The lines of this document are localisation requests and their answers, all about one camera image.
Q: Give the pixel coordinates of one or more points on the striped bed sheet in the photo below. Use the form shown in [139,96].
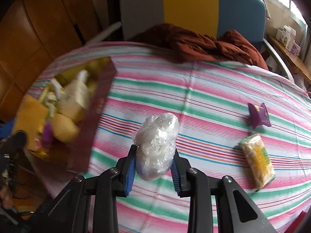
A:
[210,101]

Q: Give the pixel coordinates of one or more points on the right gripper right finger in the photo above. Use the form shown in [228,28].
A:
[179,169]

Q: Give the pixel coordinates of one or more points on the person's left hand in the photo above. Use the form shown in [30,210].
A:
[6,197]

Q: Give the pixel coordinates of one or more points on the white plastic bag bundle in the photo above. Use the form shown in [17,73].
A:
[156,145]

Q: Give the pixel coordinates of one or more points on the black rolled mat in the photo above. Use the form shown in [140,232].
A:
[114,15]

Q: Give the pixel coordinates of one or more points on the wooden wardrobe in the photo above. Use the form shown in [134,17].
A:
[33,34]

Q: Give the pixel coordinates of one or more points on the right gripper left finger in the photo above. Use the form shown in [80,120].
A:
[126,173]

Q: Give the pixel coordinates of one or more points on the white boxes on shelf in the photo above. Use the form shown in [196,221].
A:
[286,37]

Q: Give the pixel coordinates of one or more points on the wooden side shelf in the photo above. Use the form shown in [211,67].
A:
[295,63]

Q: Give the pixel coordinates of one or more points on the yellow sponge block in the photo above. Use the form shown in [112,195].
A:
[64,129]

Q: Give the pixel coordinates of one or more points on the gold metal tray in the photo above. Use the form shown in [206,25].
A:
[33,115]

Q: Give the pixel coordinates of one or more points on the dark red blanket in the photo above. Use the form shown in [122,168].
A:
[188,46]

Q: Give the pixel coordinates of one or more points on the grey yellow blue headboard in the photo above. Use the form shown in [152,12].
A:
[210,17]

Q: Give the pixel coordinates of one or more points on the purple snack packet in tray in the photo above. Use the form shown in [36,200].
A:
[47,136]

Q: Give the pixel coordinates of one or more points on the purple snack packet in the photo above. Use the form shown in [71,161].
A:
[258,115]
[47,136]

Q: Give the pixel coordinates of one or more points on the yellow cracker packet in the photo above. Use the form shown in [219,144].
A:
[258,160]

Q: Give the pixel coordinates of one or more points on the white cloth bundle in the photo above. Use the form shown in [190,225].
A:
[54,92]

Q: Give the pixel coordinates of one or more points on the white bed rail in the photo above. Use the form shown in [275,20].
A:
[105,33]

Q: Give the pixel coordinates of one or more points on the tall white printed box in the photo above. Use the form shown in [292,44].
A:
[75,101]

